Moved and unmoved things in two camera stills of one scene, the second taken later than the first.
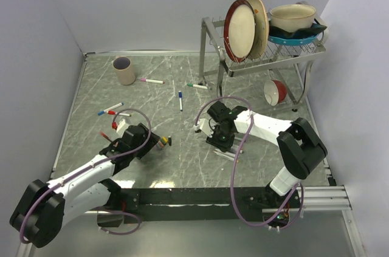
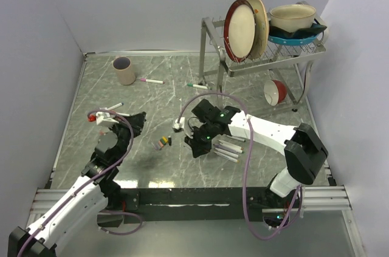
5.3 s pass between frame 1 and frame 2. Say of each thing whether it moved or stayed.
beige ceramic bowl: stayed
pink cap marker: stayed
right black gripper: moved
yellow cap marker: stayed
